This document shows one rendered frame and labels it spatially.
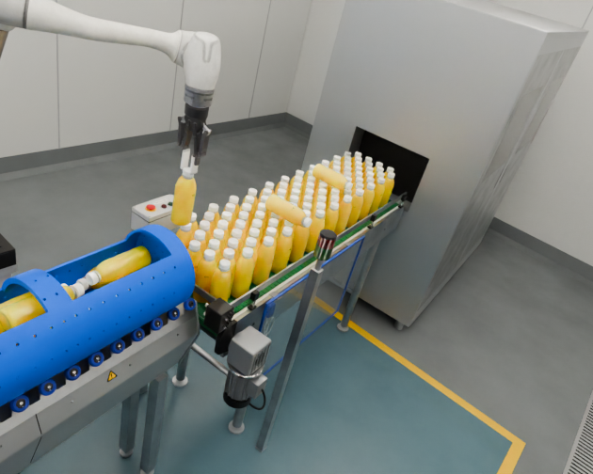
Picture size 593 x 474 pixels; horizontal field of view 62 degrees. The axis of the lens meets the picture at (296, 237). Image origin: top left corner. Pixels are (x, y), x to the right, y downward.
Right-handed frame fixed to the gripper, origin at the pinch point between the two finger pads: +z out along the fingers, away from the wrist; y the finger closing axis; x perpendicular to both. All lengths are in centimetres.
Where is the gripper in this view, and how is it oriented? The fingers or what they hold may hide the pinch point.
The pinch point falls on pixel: (189, 162)
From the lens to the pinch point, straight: 172.6
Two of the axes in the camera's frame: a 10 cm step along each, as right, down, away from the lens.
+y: 8.0, 4.6, -3.9
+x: 5.6, -3.2, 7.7
